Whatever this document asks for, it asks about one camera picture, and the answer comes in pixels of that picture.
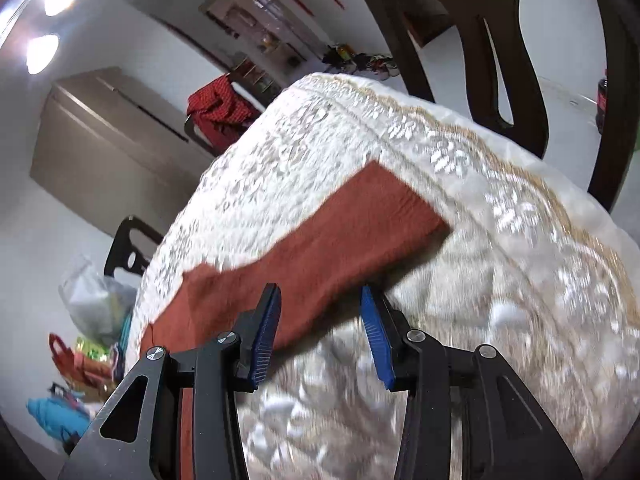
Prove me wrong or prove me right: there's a beige cabinet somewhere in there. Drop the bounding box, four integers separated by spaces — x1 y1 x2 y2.
29 66 221 238

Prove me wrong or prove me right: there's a green packet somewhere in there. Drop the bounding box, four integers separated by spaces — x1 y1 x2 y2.
75 337 111 361

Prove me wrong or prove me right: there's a red plaid garment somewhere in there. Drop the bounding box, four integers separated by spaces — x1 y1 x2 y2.
187 74 263 148

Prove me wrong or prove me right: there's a white quilted tablecloth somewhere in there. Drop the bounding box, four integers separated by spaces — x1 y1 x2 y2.
117 72 640 480

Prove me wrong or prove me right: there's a dark soda bottle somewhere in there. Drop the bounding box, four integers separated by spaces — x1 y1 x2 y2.
595 69 612 136

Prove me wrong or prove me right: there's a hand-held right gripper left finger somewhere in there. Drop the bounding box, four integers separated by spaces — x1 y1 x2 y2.
57 282 282 480

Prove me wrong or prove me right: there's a dark wooden chair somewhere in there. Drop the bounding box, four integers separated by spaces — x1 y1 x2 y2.
346 0 640 213
182 57 281 158
103 215 166 281

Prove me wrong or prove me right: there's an open doorway frame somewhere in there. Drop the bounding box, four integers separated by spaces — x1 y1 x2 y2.
199 0 321 77

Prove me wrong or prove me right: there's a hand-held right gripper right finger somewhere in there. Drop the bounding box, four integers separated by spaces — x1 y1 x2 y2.
360 284 586 480

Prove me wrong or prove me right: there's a red tote bag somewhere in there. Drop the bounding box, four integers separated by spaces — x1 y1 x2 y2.
48 332 113 401

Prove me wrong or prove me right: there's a translucent plastic bag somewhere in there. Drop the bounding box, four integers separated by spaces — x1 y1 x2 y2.
59 255 138 348

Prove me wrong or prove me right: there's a rust red knit garment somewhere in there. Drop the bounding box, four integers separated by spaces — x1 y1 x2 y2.
139 160 451 480

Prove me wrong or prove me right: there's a blue bag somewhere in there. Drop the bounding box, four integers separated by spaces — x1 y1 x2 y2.
26 397 93 443

